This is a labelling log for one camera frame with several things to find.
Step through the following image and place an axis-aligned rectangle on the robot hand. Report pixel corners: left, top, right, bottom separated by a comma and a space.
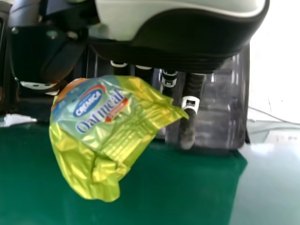
6, 0, 270, 150

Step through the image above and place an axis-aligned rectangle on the black oven with glass door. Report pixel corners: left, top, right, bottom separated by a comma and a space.
0, 14, 251, 154

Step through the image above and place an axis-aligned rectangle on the yellow-green biscuit packet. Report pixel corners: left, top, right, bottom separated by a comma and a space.
48, 75, 190, 203

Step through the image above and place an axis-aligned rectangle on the thin white cable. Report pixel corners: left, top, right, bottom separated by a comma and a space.
247, 105, 300, 125

